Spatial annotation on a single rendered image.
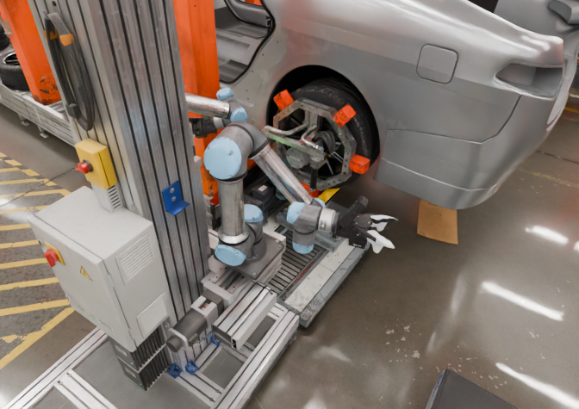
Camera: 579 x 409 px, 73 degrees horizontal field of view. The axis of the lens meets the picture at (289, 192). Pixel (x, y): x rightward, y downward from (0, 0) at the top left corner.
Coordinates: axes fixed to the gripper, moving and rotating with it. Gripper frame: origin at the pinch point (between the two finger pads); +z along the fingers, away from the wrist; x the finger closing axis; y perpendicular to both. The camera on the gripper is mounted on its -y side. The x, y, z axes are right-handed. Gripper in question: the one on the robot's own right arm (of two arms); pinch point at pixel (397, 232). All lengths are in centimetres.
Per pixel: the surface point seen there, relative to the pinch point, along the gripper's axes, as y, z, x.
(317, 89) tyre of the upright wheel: -8, -53, -107
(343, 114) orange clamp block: -2, -35, -92
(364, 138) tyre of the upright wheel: 12, -22, -100
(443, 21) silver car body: -53, 2, -86
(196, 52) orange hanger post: -27, -106, -70
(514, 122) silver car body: -17, 42, -80
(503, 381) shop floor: 117, 79, -57
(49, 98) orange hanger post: 47, -288, -144
